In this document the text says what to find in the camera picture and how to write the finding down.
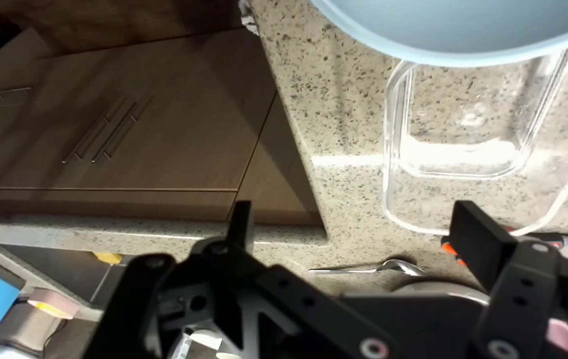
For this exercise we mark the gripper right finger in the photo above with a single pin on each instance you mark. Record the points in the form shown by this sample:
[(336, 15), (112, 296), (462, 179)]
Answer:
[(523, 299)]

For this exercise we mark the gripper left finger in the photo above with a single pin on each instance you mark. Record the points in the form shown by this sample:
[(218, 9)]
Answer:
[(294, 294)]

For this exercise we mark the clear plastic lunch box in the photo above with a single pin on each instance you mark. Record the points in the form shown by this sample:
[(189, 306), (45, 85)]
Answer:
[(463, 149)]

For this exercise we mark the light blue bowl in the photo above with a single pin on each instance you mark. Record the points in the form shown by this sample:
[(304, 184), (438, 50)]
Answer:
[(463, 25)]

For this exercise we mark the silver spoon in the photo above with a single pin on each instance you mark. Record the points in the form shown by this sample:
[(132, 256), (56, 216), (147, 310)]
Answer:
[(398, 267)]

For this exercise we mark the narrow wooden cabinet door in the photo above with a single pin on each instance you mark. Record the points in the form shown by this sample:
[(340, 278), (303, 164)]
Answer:
[(279, 179)]

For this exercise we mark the small yellow object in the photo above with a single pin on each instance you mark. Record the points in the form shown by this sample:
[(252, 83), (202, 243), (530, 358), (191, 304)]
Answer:
[(107, 258)]

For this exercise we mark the pink tape roll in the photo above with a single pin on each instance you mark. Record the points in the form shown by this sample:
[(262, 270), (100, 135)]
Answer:
[(52, 303)]

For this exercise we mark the white crumpled cloth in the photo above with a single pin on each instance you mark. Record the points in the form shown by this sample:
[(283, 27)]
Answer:
[(248, 17)]

